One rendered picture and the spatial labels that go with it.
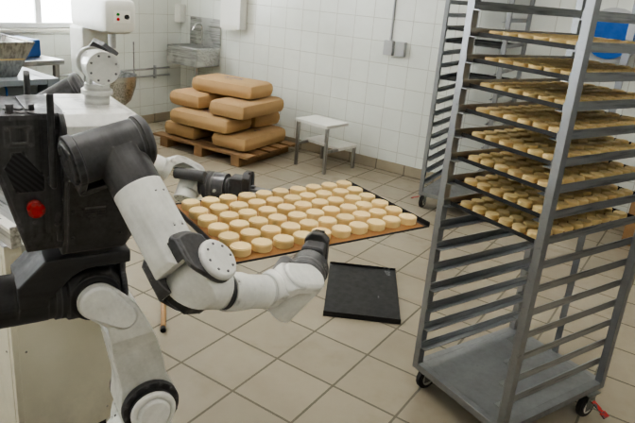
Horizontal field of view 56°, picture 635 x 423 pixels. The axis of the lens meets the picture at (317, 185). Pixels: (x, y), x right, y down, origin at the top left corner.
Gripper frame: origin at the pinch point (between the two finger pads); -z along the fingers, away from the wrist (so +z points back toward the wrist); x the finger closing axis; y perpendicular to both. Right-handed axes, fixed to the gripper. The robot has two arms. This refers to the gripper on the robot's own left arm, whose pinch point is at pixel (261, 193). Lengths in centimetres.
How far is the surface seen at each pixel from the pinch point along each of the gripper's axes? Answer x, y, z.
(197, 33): 0, 483, 224
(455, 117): 19, 56, -55
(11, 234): -11, -31, 62
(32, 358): -55, -27, 63
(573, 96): 35, 25, -87
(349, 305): -99, 117, -17
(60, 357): -59, -19, 58
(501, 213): -13, 50, -76
